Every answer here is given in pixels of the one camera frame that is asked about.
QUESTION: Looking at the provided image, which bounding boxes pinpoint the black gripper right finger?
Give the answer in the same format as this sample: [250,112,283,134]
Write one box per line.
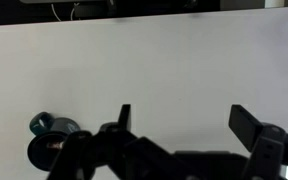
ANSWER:
[228,104,288,180]

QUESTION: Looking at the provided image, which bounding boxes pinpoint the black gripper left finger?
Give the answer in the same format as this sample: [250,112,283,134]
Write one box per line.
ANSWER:
[47,104,185,180]

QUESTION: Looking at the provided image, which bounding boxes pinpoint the dark mug with handle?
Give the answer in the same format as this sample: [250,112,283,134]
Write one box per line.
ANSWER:
[27,111,85,173]

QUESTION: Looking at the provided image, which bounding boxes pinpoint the white cable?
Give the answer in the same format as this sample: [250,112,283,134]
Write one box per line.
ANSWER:
[50,2,82,22]

